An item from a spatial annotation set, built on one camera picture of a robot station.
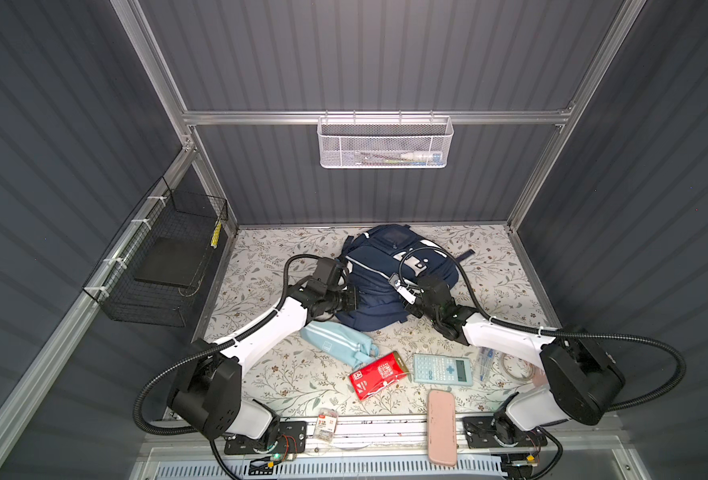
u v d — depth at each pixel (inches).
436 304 26.7
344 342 34.0
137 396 15.1
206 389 16.5
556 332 19.2
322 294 25.6
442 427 28.9
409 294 29.9
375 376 32.7
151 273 27.4
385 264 38.3
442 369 32.5
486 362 32.5
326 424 29.1
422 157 35.1
